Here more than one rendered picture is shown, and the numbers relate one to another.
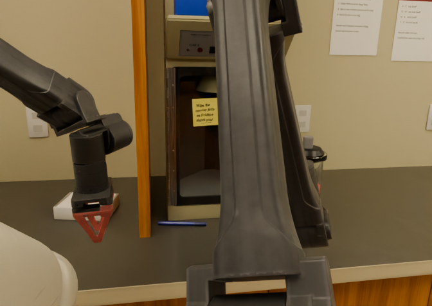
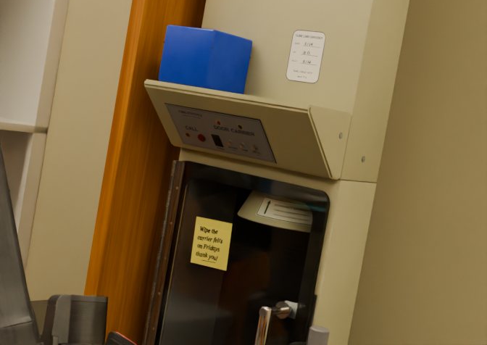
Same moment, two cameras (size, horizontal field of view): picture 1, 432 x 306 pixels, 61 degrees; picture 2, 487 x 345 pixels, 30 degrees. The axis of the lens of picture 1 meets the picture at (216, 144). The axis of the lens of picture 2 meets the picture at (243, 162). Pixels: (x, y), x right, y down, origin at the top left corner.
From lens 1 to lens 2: 106 cm
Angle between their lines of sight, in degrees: 48
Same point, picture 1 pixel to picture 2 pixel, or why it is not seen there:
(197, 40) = (190, 121)
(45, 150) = not seen: hidden behind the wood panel
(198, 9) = (182, 75)
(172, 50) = (172, 132)
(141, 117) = (102, 220)
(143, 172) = not seen: hidden behind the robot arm
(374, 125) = not seen: outside the picture
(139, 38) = (120, 108)
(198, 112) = (201, 241)
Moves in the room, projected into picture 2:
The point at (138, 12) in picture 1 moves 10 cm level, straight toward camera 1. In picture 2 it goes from (127, 73) to (82, 64)
